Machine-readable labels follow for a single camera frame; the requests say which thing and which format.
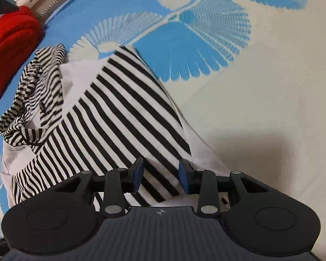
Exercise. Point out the red folded blanket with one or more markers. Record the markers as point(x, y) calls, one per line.
point(20, 33)

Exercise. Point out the black white striped hoodie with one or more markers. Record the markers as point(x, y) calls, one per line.
point(56, 129)

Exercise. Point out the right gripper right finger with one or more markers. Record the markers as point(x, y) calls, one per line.
point(208, 186)

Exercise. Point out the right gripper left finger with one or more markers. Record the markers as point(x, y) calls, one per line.
point(114, 184)

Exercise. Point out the blue white bed sheet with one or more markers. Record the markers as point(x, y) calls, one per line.
point(248, 76)

